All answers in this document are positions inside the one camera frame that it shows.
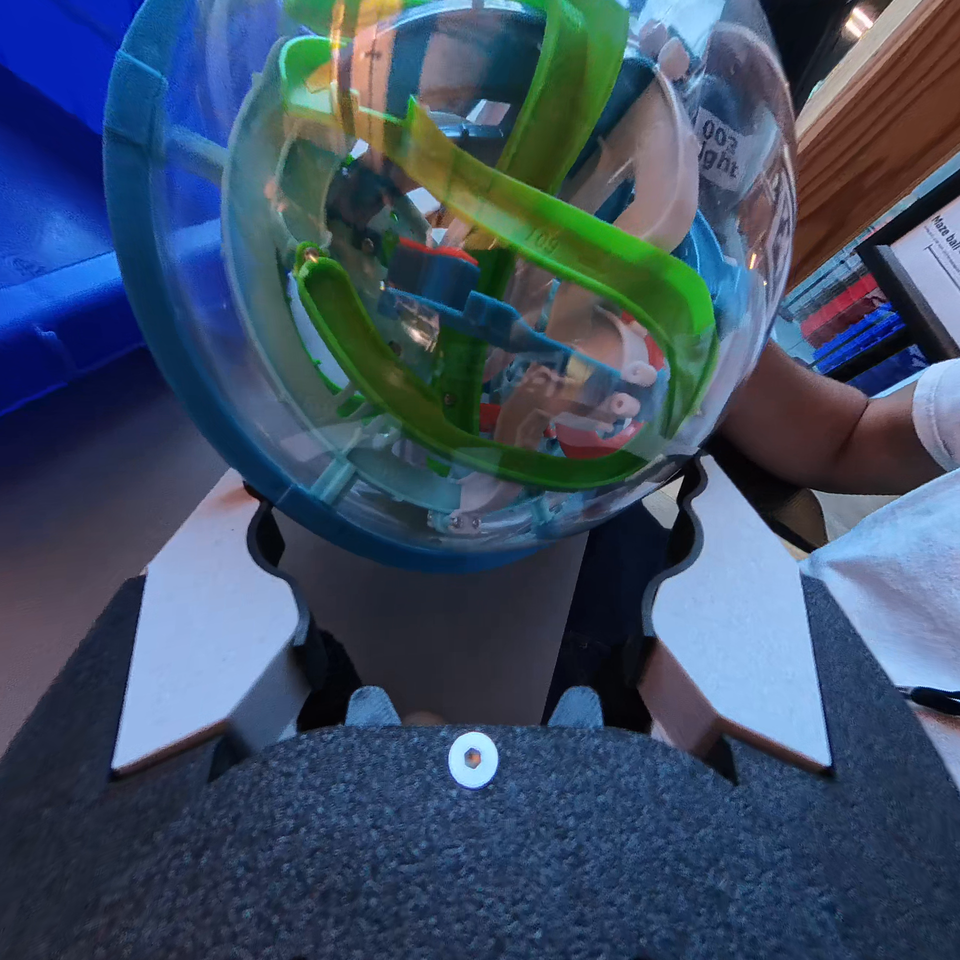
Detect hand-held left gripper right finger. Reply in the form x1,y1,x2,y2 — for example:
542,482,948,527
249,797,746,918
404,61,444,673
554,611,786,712
636,453,834,774

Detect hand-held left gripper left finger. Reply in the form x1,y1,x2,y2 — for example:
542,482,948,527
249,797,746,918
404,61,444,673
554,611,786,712
111,468,315,777

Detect clear plastic maze ball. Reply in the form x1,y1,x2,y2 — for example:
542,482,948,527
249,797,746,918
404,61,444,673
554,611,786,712
103,0,798,575

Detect person's right forearm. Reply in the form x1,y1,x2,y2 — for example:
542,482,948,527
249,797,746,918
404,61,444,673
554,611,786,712
720,337,946,496

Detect person's right hand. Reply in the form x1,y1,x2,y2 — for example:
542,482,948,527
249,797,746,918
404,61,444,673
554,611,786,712
636,16,695,82

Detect rack of small storage bins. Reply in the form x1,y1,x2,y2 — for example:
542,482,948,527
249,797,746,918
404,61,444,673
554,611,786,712
798,273,927,376

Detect person's dark blue trousers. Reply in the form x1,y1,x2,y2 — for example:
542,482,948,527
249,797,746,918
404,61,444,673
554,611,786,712
562,510,676,729

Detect black office chair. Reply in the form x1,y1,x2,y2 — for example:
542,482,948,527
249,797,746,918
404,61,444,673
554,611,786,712
708,435,830,552

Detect blue plastic bin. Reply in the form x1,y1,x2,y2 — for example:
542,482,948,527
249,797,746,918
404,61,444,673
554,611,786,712
0,0,226,417

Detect wooden post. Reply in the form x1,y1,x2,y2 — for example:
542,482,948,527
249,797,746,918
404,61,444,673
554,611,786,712
787,0,960,286

